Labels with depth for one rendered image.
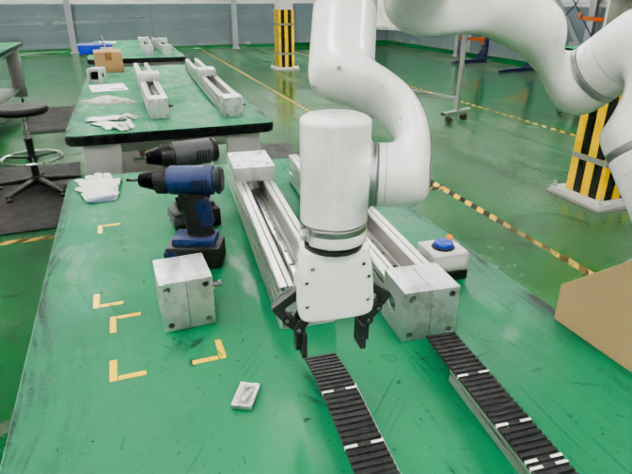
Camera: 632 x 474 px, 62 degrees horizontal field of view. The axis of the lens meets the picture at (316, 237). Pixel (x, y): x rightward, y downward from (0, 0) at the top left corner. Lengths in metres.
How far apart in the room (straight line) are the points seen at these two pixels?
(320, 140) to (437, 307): 0.42
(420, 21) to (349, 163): 0.43
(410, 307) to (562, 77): 0.52
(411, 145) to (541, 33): 0.46
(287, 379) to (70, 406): 0.31
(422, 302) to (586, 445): 0.30
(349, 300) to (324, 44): 0.33
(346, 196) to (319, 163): 0.05
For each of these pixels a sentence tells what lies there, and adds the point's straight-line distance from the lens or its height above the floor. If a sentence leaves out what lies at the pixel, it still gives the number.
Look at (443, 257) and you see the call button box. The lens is 1.08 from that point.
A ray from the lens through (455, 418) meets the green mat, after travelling 0.79.
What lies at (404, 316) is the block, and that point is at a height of 0.83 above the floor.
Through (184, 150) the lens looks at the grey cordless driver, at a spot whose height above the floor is 0.98.
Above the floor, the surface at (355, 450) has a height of 0.81.
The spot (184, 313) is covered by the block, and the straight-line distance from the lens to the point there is 0.95.
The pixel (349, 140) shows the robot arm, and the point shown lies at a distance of 0.59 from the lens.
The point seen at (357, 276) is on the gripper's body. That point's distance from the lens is 0.68.
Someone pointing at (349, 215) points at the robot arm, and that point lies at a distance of 0.62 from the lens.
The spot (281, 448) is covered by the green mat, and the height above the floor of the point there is 0.78.
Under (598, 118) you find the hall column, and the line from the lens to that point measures 4.05.
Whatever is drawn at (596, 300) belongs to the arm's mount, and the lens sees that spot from 0.98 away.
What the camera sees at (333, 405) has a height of 0.82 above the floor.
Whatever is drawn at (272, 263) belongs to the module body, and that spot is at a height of 0.86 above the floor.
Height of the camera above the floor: 1.31
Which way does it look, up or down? 24 degrees down
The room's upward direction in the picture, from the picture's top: straight up
